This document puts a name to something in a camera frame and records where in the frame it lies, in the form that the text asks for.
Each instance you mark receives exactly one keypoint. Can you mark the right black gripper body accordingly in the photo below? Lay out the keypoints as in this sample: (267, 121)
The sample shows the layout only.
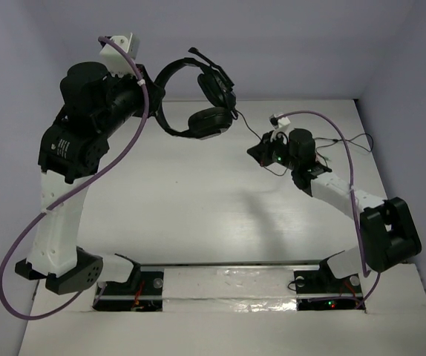
(277, 152)

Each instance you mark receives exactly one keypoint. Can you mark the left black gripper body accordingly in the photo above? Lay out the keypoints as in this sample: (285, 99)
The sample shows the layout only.
(153, 93)

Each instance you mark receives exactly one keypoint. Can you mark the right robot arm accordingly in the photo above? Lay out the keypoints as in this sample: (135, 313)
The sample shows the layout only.
(387, 234)

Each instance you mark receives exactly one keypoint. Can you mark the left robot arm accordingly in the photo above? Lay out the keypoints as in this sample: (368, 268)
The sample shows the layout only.
(96, 104)

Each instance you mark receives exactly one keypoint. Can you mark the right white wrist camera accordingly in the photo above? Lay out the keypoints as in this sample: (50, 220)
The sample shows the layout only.
(280, 123)

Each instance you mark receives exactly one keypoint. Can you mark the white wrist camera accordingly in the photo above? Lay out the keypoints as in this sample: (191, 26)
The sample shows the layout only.
(280, 123)
(118, 52)

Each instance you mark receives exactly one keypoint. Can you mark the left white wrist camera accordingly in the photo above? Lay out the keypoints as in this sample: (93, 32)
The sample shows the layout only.
(118, 52)

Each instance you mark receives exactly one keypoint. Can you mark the metal rail with tape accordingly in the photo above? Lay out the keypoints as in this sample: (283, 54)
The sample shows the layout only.
(240, 287)

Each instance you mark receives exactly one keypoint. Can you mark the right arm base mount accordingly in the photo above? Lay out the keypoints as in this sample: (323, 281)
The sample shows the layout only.
(316, 291)

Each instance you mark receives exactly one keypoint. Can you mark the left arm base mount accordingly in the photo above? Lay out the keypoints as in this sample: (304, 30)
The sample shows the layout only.
(126, 286)

